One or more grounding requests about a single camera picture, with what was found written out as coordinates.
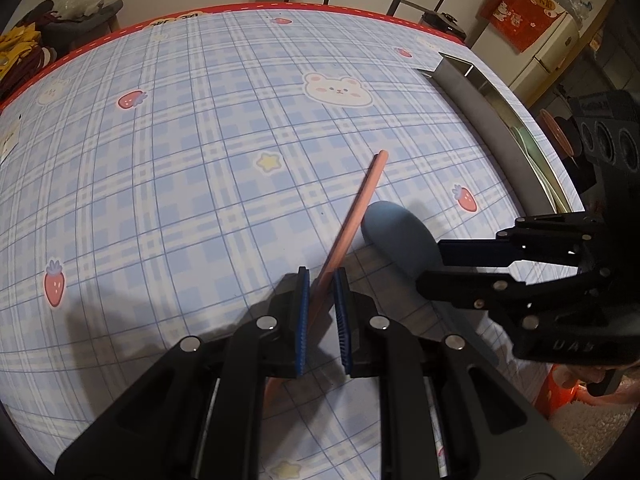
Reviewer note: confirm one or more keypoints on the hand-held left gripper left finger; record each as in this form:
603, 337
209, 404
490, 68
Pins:
301, 320

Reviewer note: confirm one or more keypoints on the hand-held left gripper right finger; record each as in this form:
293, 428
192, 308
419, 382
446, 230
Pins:
341, 320

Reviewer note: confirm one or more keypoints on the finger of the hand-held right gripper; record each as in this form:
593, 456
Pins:
475, 252
465, 286

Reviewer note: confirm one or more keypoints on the blue spoon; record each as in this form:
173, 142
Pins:
400, 240

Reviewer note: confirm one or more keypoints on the pink chopstick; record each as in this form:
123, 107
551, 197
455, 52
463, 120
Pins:
357, 210

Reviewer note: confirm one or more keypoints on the green spoon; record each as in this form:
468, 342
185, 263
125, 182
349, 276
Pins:
530, 152

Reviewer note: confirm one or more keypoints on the metal utensil tray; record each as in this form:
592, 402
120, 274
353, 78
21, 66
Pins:
480, 110

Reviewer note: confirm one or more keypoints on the person's right hand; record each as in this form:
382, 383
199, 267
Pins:
607, 385

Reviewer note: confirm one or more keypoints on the white shaggy rug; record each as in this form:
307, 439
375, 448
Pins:
590, 435

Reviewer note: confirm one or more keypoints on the brown plastic bin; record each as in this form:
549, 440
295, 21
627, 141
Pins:
555, 130

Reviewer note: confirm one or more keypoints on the blue plaid tablecloth red border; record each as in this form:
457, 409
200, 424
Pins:
175, 185

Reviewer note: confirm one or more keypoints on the cream refrigerator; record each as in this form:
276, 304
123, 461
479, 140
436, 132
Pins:
555, 52

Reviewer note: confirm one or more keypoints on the red printed cloth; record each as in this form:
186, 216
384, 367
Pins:
520, 15

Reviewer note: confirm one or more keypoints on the grey round stool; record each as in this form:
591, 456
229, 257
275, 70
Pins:
85, 30

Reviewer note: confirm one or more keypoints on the dark red clothes pile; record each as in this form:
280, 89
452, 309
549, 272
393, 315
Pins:
27, 72

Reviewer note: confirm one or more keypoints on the clear plastic bag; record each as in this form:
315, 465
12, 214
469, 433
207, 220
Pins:
90, 0

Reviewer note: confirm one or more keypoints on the yellow clothes pile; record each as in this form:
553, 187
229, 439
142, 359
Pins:
17, 47

